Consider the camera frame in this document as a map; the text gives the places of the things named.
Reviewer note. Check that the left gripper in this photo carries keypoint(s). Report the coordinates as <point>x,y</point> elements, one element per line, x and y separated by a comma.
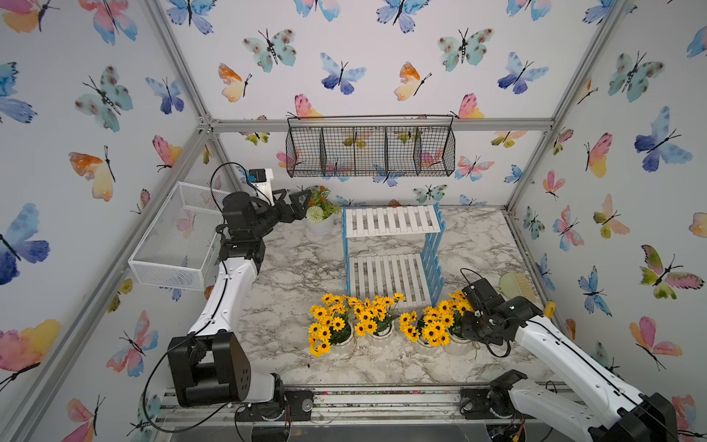
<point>295,213</point>

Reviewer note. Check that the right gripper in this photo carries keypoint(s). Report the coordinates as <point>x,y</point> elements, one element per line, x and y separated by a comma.
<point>465,323</point>

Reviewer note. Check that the sunflower pot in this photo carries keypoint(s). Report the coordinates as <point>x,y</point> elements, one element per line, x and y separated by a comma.
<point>426,330</point>
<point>375,317</point>
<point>451,312</point>
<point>330,326</point>

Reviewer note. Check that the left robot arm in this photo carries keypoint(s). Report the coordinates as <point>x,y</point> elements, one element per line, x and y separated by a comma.
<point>208,365</point>

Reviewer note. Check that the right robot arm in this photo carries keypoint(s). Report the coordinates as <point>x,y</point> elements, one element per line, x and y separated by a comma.
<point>609,408</point>

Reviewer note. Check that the mixed flower pot behind shelf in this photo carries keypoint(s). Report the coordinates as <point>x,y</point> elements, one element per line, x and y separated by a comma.
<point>322,212</point>

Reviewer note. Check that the green hand brush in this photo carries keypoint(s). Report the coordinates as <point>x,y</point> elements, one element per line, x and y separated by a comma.
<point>513,285</point>

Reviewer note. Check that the yellow toy shovel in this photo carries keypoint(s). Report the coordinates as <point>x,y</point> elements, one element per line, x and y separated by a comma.
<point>549,310</point>

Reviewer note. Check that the blue white wooden shelf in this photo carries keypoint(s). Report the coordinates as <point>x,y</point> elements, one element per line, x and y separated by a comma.
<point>389,250</point>

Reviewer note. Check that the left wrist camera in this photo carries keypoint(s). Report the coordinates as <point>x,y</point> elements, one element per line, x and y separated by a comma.
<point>261,181</point>

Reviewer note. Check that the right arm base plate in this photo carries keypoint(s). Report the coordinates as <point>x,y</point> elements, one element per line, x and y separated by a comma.
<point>486,403</point>

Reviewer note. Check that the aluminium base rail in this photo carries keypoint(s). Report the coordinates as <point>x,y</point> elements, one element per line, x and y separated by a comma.
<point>435,404</point>

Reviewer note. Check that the white mesh wall basket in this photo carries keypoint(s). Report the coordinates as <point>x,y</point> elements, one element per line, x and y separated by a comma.
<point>179,249</point>

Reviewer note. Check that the black wire wall basket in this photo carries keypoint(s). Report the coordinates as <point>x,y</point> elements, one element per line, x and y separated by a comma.
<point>383,146</point>

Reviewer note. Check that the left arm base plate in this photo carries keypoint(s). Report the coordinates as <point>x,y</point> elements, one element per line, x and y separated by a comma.
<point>287,406</point>

